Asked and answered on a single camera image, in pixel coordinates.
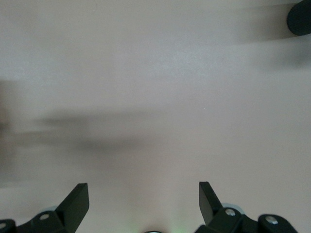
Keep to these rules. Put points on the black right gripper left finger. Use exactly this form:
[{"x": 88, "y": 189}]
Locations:
[{"x": 70, "y": 208}]

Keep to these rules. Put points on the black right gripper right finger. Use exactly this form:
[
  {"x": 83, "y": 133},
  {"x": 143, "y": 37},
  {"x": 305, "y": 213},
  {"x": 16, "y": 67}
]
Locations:
[{"x": 211, "y": 208}]

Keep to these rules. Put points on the black foam cylinder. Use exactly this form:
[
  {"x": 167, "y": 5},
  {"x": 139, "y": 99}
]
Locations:
[{"x": 301, "y": 19}]

